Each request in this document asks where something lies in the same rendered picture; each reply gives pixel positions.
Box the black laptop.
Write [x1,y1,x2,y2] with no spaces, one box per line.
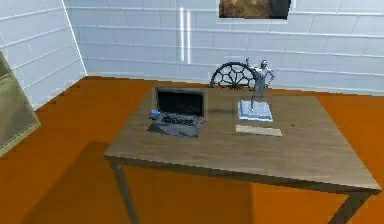
[147,87,206,139]

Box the brown wooden table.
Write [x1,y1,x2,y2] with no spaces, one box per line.
[103,85,382,224]

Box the silver figure statue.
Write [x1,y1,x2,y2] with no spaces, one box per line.
[237,57,276,123]

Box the pale flat rectangular strip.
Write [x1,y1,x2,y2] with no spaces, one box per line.
[235,124,283,138]

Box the black wire-back chair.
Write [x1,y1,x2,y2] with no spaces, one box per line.
[209,61,260,91]

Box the framed dark wall picture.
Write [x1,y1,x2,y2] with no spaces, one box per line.
[216,0,294,24]

